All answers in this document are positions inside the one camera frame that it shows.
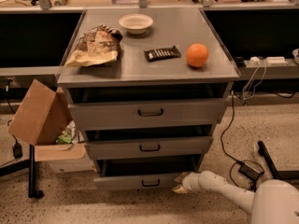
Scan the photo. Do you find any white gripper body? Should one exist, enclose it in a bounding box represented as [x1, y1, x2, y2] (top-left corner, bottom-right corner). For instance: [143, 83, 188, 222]
[181, 173, 200, 193]

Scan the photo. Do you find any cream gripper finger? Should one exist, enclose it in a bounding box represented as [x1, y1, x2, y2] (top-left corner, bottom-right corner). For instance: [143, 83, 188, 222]
[174, 172, 189, 183]
[172, 185, 187, 194]

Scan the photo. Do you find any grey bottom drawer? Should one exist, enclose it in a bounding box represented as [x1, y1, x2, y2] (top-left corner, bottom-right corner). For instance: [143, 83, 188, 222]
[93, 154, 203, 190]

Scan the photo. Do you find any grey drawer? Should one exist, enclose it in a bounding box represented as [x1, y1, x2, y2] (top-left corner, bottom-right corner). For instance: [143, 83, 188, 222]
[85, 136, 213, 160]
[93, 154, 203, 190]
[68, 98, 225, 131]

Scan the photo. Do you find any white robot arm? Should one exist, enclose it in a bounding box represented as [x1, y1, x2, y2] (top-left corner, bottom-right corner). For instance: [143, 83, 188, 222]
[173, 171, 299, 224]

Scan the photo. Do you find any grey middle drawer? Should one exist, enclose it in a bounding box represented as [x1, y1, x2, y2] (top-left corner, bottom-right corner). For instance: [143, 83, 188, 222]
[85, 136, 213, 160]

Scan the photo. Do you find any grey top drawer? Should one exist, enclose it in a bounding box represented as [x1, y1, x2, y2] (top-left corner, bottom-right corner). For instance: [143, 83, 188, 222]
[68, 98, 225, 131]

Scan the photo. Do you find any grey metal drawer cabinet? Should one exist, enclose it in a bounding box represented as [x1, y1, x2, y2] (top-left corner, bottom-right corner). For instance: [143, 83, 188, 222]
[57, 7, 241, 175]

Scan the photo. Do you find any black power adapter brick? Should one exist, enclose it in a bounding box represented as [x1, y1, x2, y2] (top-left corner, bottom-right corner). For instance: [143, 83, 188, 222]
[238, 163, 263, 181]

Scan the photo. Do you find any black table leg right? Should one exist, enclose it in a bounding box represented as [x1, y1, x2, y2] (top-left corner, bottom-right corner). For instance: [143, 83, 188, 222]
[257, 141, 299, 181]

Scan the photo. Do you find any black table leg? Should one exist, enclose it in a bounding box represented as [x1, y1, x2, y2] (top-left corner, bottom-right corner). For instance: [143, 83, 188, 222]
[28, 145, 44, 199]
[257, 141, 299, 181]

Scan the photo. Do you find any green crumpled wrapper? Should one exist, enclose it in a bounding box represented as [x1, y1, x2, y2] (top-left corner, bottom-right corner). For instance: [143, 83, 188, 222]
[56, 131, 72, 145]

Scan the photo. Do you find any orange fruit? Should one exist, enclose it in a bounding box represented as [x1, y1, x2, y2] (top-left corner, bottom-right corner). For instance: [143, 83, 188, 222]
[186, 43, 208, 67]

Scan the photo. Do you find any dark snack bar wrapper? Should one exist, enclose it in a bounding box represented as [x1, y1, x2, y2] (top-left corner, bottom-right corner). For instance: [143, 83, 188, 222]
[144, 46, 181, 62]

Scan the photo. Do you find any white power strip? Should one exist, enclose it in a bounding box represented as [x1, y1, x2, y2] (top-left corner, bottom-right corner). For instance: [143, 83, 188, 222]
[249, 57, 288, 67]

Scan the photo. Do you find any black table leg left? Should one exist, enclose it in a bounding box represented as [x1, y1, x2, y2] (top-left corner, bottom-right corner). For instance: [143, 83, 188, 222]
[28, 145, 44, 199]

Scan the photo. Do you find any open cardboard box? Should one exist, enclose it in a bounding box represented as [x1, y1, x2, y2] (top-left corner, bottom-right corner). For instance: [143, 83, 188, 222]
[8, 79, 94, 173]

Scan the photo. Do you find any crumpled brown chip bag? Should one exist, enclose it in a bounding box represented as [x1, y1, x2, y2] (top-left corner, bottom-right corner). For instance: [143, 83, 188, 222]
[65, 25, 122, 67]

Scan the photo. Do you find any white paper bowl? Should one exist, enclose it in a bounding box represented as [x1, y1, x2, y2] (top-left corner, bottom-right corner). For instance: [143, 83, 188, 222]
[119, 14, 153, 35]

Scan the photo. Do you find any small black plug adapter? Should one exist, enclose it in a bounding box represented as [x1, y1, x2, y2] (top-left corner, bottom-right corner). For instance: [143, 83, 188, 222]
[12, 143, 22, 159]

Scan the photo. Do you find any black power cable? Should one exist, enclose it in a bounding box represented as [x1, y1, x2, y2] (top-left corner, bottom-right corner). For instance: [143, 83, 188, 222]
[220, 91, 265, 193]

